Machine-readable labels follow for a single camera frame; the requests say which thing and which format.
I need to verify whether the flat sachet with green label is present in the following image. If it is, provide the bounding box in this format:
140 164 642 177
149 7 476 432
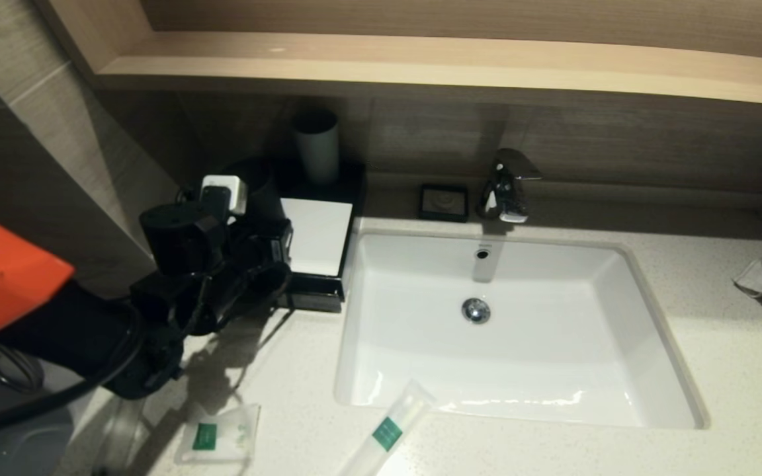
175 403 261 463

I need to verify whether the chrome sink drain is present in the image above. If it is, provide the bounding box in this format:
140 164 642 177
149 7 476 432
461 297 491 325

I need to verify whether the clear tube packet green label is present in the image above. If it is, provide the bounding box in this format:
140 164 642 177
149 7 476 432
335 378 436 476

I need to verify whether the white ceramic sink basin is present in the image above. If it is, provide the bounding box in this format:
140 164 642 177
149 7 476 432
335 228 709 429

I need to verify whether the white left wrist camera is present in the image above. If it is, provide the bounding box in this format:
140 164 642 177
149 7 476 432
201 175 248 216

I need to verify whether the black coiled cable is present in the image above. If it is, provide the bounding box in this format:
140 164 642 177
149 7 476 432
0 340 46 394

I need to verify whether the long clear toothbrush packet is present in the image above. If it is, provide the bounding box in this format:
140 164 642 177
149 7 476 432
100 397 150 476

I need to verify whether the grey plastic cup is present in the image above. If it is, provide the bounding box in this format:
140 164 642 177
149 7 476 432
293 109 342 186

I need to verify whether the black plastic cup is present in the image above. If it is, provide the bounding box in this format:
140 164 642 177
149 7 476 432
222 157 284 229

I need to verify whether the black tray with white liner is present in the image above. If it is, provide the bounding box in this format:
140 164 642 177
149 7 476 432
275 162 366 298

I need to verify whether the chrome sink faucet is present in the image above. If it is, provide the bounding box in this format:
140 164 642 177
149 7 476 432
476 149 542 224

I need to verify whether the black glossy box drawer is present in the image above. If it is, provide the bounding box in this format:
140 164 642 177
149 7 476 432
282 274 345 313

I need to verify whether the light wooden wall shelf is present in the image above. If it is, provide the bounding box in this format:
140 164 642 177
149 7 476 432
37 0 762 110

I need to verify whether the black square soap dish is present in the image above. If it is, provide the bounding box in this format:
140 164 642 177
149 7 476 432
419 185 469 223

